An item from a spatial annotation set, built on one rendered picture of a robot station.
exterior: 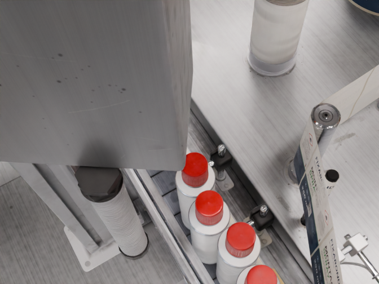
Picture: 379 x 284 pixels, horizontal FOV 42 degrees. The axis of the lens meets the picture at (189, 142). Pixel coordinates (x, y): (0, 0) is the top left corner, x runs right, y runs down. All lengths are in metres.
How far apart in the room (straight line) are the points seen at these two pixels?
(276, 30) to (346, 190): 0.28
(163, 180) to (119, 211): 0.39
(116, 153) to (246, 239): 0.25
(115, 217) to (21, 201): 0.49
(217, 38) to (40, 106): 0.67
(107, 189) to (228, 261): 0.26
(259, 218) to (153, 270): 0.20
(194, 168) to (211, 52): 0.38
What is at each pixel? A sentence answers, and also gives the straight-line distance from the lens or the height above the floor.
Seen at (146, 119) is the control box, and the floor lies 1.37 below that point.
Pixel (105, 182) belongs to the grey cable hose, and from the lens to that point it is 0.37.
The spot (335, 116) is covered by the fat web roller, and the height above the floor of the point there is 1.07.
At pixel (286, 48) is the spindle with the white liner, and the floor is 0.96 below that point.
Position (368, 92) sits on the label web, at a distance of 0.80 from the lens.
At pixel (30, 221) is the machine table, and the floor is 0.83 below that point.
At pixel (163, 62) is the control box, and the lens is 0.24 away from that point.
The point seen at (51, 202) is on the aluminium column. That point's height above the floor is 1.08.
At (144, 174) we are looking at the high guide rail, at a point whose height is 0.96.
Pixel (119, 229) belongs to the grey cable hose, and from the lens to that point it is 0.45.
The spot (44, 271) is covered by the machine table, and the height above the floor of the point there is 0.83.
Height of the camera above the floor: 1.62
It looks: 63 degrees down
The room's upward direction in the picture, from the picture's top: 5 degrees counter-clockwise
